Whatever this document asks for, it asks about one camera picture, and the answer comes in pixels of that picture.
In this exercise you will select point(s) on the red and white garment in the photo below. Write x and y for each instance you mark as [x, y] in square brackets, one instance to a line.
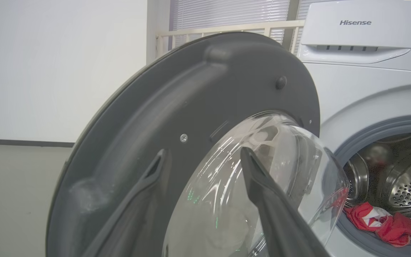
[394, 228]

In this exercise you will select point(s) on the white Hisense detergent drawer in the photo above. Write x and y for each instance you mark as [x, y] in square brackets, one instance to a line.
[355, 35]

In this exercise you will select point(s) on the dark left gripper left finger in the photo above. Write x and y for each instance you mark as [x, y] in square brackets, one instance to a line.
[134, 221]

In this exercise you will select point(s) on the grey window blinds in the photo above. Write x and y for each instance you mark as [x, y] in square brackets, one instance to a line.
[227, 10]

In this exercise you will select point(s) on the black round glass washer door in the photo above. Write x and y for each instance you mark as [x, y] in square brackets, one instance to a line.
[191, 89]

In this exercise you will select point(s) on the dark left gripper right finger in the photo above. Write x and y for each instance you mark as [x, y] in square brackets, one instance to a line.
[280, 228]

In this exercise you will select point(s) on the white front-load washing machine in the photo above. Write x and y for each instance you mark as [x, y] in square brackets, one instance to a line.
[351, 89]

